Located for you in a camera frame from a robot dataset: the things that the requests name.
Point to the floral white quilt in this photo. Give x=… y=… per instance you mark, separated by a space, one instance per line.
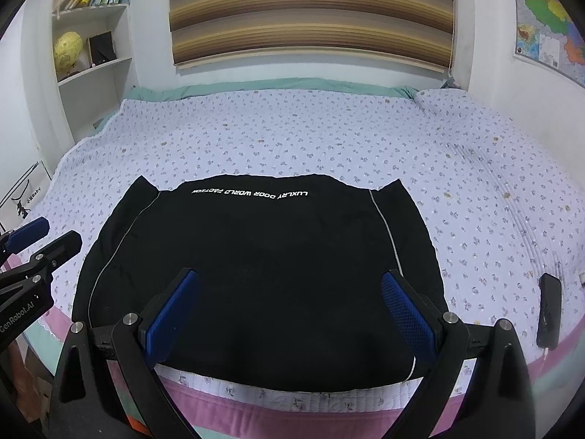
x=320 y=137

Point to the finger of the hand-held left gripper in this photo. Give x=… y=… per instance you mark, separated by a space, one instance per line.
x=27 y=233
x=57 y=249

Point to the yellow globe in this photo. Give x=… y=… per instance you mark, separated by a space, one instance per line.
x=68 y=50

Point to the grey-blue cloth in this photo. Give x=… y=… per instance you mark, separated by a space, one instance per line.
x=450 y=83

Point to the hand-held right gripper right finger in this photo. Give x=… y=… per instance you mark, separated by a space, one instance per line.
x=409 y=318

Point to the wall map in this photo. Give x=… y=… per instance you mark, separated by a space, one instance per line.
x=548 y=18

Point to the black hoodie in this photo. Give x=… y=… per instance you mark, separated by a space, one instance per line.
x=274 y=260

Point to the white bookshelf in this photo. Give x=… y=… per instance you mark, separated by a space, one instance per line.
x=96 y=67

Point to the black phone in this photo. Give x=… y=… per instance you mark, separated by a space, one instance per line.
x=548 y=311

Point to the striped window blind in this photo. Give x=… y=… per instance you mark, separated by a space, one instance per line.
x=311 y=18

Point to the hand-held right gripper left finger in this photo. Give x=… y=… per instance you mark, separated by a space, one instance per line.
x=171 y=313

